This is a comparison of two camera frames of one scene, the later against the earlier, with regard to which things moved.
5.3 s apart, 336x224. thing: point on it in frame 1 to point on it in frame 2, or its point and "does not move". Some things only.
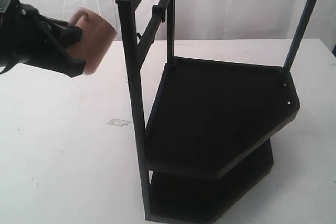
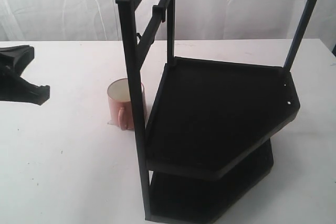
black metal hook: x=139 y=35 does not move
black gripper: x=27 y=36 to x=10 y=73
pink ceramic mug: x=97 y=35 to x=120 y=104
